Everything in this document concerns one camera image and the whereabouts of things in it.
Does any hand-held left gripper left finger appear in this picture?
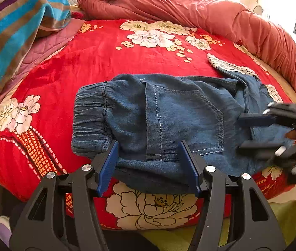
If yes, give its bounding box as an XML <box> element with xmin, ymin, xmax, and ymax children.
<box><xmin>9</xmin><ymin>140</ymin><xmax>119</xmax><ymax>251</ymax></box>

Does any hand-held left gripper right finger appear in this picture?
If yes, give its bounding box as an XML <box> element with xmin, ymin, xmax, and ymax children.
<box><xmin>177</xmin><ymin>141</ymin><xmax>287</xmax><ymax>251</ymax></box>

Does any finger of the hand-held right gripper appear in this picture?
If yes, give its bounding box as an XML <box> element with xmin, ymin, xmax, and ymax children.
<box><xmin>238</xmin><ymin>102</ymin><xmax>296</xmax><ymax>134</ymax></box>
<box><xmin>237</xmin><ymin>133</ymin><xmax>296</xmax><ymax>178</ymax></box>

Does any blue denim pants lace trim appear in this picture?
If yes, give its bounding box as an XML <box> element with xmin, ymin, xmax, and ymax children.
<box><xmin>71</xmin><ymin>53</ymin><xmax>296</xmax><ymax>195</ymax></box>

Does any red floral blanket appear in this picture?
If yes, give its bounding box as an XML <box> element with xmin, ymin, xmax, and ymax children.
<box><xmin>0</xmin><ymin>18</ymin><xmax>296</xmax><ymax>231</ymax></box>

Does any purple white shoe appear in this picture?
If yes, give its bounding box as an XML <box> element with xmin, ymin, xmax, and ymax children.
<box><xmin>0</xmin><ymin>215</ymin><xmax>14</xmax><ymax>247</ymax></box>

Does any pink quilted cloth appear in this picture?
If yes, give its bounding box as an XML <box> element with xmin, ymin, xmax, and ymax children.
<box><xmin>0</xmin><ymin>18</ymin><xmax>86</xmax><ymax>122</ymax></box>

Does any rust red quilt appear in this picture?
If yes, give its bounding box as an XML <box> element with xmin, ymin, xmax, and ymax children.
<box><xmin>77</xmin><ymin>0</ymin><xmax>296</xmax><ymax>103</ymax></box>

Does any striped towel blanket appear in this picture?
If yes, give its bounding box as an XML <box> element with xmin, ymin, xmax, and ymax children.
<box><xmin>0</xmin><ymin>0</ymin><xmax>71</xmax><ymax>108</ymax></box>

